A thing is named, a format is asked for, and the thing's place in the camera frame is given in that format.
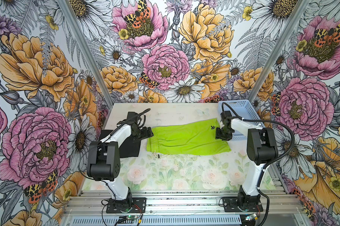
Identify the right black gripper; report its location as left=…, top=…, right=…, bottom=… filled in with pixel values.
left=215, top=126, right=235, bottom=142

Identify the black garment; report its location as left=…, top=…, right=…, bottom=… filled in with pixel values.
left=97, top=129, right=142, bottom=159

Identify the lime green towel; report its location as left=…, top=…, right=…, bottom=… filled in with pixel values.
left=146, top=118, right=231, bottom=156

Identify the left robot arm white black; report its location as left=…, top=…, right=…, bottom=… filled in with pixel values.
left=86, top=109, right=154, bottom=213

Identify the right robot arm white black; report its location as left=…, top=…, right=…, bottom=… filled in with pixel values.
left=216, top=111, right=278, bottom=212

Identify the light blue plastic basket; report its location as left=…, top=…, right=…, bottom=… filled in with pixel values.
left=218, top=99, right=265, bottom=141

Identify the left aluminium corner post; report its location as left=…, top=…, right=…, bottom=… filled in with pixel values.
left=58, top=1, right=114, bottom=111

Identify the aluminium corner post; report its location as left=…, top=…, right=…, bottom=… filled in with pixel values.
left=58, top=1, right=114, bottom=111
left=247, top=0, right=309, bottom=102

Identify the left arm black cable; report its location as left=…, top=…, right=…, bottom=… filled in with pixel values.
left=79, top=108, right=151, bottom=198

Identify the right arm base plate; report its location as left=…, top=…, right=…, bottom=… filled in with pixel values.
left=220, top=196, right=264, bottom=212

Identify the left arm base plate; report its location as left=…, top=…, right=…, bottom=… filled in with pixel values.
left=106, top=197, right=147, bottom=214

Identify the aluminium rail frame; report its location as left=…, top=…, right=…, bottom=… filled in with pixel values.
left=64, top=190, right=303, bottom=216

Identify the white vented cable duct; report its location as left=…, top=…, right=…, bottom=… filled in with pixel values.
left=66, top=215, right=241, bottom=226

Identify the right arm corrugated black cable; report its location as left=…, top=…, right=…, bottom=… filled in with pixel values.
left=221, top=102, right=296, bottom=226

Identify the right aluminium corner post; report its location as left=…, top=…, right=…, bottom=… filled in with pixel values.
left=247, top=0, right=309, bottom=102

